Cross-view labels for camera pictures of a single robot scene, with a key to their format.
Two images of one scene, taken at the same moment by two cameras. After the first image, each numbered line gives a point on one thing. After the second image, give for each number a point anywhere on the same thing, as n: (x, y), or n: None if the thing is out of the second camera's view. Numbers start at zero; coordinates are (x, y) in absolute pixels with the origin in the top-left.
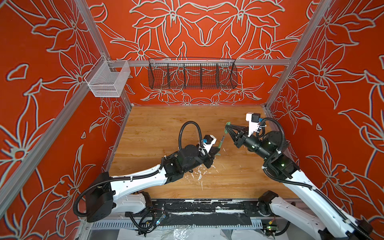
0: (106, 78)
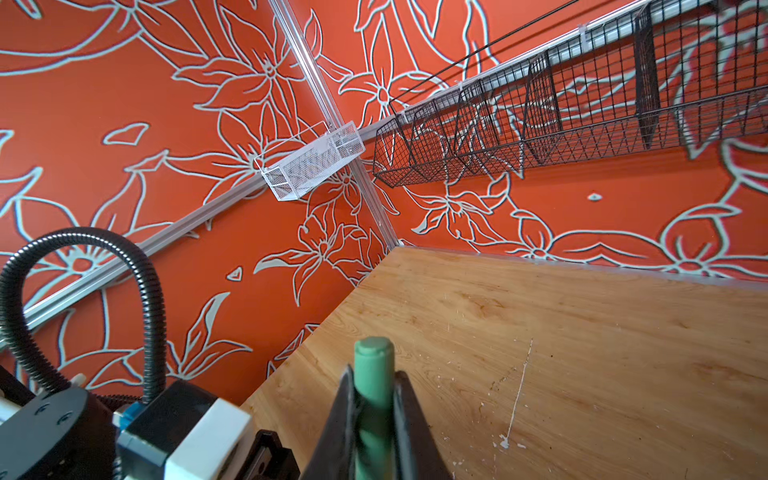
0: (295, 165)
